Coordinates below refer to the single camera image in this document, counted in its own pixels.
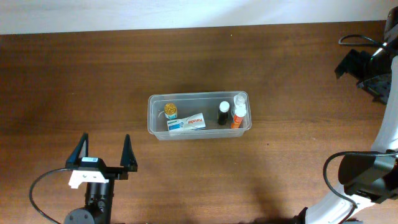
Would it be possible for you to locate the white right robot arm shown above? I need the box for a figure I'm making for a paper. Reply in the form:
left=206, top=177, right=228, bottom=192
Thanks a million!
left=290, top=7, right=397, bottom=223

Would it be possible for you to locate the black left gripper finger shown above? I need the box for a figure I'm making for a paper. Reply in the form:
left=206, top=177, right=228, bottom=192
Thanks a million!
left=65, top=133, right=88, bottom=169
left=120, top=134, right=138, bottom=172

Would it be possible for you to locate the small gold-lidded balm jar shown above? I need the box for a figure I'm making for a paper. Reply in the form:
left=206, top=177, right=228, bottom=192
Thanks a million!
left=164, top=103, right=177, bottom=120

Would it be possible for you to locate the white Panadol medicine box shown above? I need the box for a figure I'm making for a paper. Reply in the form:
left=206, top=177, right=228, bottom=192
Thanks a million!
left=167, top=113, right=206, bottom=133

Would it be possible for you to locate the white plastic bottle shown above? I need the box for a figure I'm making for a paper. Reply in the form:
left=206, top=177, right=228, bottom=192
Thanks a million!
left=231, top=93, right=247, bottom=116

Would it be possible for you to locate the black right camera cable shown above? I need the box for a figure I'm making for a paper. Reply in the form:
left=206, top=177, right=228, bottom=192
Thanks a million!
left=322, top=34, right=398, bottom=224

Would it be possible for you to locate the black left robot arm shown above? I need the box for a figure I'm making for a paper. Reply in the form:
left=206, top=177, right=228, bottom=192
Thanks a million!
left=64, top=133, right=138, bottom=224

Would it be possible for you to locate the orange tube with white cap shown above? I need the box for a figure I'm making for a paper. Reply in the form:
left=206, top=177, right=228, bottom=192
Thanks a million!
left=231, top=106, right=247, bottom=129

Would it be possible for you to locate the clear plastic container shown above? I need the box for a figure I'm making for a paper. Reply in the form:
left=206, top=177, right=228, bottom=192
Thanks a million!
left=147, top=91, right=252, bottom=141

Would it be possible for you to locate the dark syrup bottle white cap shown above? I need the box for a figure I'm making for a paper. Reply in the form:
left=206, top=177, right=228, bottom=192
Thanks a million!
left=218, top=101, right=230, bottom=125

